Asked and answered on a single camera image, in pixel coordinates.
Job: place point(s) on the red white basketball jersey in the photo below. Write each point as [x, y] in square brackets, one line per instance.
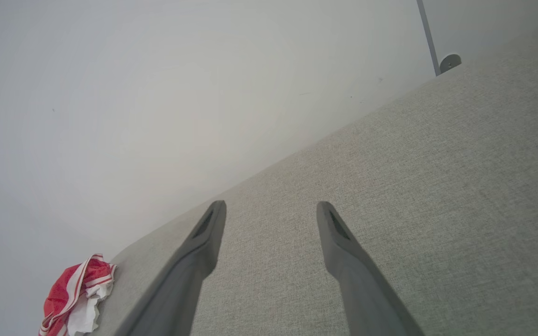
[63, 294]

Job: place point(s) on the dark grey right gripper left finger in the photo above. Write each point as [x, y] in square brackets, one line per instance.
[180, 289]

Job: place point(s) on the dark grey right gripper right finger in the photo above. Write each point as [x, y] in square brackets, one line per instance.
[367, 298]

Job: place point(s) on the grey partition board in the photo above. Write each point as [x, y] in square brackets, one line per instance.
[507, 18]

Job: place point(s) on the grey metal stand leg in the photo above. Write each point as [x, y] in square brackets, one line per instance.
[429, 42]

